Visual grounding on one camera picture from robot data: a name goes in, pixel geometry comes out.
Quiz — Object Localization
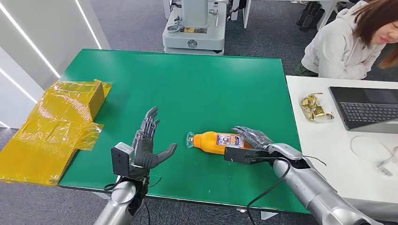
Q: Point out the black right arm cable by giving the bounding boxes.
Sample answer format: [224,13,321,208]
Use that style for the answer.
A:
[246,157,292,225]

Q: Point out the orange juice bottle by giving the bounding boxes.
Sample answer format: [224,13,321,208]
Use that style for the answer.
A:
[186,131,253,155]

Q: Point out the white charger plug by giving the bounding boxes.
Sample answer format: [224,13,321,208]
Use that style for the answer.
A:
[376,161,394,177]

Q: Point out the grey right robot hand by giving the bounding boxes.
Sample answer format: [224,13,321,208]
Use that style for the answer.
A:
[231,126,304,162]

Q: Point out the green top table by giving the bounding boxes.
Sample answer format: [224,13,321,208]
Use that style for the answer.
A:
[57,48,310,215]

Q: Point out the person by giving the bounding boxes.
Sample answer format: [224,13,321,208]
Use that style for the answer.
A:
[295,0,398,81]

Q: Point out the white desk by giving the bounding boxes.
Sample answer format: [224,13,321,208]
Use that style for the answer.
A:
[285,75,398,223]

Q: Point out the white cable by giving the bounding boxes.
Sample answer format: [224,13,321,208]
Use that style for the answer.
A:
[350,135,398,165]

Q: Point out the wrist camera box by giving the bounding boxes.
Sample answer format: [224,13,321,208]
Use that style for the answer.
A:
[223,147,274,165]
[111,142,134,178]

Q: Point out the dark grey laptop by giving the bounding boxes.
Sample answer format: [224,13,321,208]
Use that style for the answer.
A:
[329,86,398,135]

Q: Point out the yellow taped cardboard box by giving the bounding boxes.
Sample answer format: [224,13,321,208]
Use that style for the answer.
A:
[0,79,113,186]

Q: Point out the black shoes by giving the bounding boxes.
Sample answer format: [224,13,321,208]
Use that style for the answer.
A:
[296,1,326,32]

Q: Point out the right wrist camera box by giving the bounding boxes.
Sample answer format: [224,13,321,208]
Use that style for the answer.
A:
[223,147,274,165]

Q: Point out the white furniture panel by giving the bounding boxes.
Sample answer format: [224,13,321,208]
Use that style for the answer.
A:
[242,0,252,29]

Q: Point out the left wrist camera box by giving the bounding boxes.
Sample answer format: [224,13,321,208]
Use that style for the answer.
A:
[111,142,134,178]

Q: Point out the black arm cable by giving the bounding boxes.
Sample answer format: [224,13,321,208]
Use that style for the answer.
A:
[246,157,292,225]
[104,175,162,225]

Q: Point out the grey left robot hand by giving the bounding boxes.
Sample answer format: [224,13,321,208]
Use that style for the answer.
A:
[130,106,178,179]

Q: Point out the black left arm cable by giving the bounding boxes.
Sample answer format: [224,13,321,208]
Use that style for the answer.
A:
[104,175,162,225]

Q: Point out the crumpled gold foil wrapper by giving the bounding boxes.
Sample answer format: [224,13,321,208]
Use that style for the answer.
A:
[300,92,335,123]

